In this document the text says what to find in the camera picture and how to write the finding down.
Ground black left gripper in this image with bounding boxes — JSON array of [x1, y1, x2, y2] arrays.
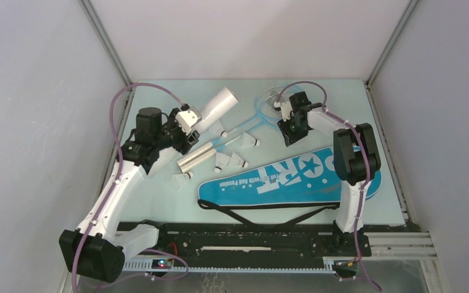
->
[[154, 108, 200, 155]]

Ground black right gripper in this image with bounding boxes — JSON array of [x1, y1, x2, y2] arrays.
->
[[277, 114, 309, 147]]

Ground white shuttlecock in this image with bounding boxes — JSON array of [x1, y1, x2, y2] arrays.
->
[[208, 121, 228, 138], [241, 132, 261, 147], [172, 172, 193, 188], [229, 153, 249, 168], [214, 152, 231, 173]]

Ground white shuttlecock tube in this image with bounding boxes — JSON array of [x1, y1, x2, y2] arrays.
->
[[192, 87, 239, 134]]

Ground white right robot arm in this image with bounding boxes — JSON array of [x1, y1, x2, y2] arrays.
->
[[271, 92, 381, 255]]

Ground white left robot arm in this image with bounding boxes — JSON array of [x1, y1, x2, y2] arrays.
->
[[59, 105, 202, 283]]

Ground blue racket upper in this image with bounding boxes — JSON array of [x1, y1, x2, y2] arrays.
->
[[178, 84, 312, 168]]

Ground blue racket bag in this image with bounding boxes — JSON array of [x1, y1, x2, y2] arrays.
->
[[197, 145, 382, 207]]

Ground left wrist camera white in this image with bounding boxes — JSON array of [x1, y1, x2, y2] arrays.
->
[[175, 107, 202, 135]]

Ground black bag strap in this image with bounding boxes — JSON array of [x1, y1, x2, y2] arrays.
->
[[197, 198, 341, 226]]

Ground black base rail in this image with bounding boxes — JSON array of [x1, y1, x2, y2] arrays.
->
[[115, 220, 371, 270]]

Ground aluminium frame post left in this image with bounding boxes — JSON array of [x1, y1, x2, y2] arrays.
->
[[79, 0, 133, 85]]

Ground aluminium frame post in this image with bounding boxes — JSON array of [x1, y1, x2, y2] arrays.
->
[[79, 0, 133, 85], [365, 0, 421, 89]]

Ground grey cable duct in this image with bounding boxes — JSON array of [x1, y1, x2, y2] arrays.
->
[[123, 258, 336, 273]]

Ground aluminium frame post right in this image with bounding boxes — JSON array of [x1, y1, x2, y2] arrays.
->
[[365, 0, 421, 89]]

